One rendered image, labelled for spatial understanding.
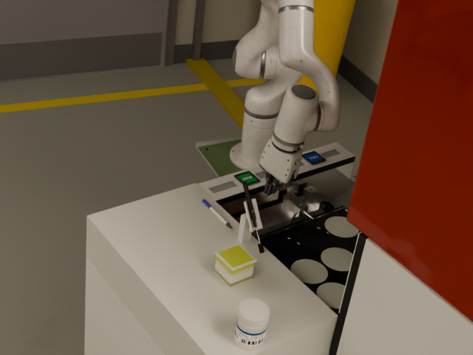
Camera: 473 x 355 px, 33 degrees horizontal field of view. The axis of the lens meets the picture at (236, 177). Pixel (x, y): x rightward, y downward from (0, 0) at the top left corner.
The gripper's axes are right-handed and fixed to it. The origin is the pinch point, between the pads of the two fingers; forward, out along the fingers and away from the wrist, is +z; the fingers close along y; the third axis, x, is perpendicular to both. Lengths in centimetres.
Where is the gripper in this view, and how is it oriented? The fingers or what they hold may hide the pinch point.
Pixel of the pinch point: (271, 187)
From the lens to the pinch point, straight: 217.4
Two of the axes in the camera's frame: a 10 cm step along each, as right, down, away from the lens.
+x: -6.6, 3.6, -6.6
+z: -2.3, 7.4, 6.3
